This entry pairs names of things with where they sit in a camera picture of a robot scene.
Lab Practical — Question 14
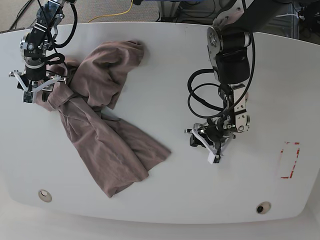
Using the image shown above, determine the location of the white-black gripper body image-left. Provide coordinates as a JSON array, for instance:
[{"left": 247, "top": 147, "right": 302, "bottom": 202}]
[{"left": 9, "top": 65, "right": 67, "bottom": 92}]

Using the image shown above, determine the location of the white-black gripper body image-right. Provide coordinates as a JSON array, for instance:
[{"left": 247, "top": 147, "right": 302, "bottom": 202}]
[{"left": 184, "top": 123, "right": 236, "bottom": 157}]

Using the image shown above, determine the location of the mauve t-shirt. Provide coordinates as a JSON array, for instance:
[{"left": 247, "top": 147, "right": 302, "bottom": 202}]
[{"left": 36, "top": 40, "right": 171, "bottom": 198}]

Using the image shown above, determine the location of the red tape rectangle marking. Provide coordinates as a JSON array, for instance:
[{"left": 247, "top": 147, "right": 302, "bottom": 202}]
[{"left": 276, "top": 141, "right": 301, "bottom": 179}]

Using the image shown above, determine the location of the right table grommet hole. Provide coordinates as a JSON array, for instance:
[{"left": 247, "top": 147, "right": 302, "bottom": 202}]
[{"left": 256, "top": 201, "right": 272, "bottom": 215}]

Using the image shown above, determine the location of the table grommet hole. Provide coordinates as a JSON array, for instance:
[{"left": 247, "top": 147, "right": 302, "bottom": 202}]
[
  {"left": 38, "top": 189, "right": 53, "bottom": 203},
  {"left": 256, "top": 201, "right": 272, "bottom": 215}
]

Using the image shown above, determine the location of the left table grommet hole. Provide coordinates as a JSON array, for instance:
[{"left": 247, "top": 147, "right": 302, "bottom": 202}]
[{"left": 38, "top": 189, "right": 53, "bottom": 203}]

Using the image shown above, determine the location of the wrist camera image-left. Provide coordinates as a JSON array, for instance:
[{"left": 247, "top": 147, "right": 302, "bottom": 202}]
[{"left": 22, "top": 91, "right": 34, "bottom": 104}]

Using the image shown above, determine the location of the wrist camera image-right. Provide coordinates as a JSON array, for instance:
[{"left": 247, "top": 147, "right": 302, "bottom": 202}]
[{"left": 207, "top": 152, "right": 221, "bottom": 165}]

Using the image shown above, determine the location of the yellow cable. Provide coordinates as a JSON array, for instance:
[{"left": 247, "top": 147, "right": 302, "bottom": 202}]
[{"left": 88, "top": 0, "right": 133, "bottom": 24}]

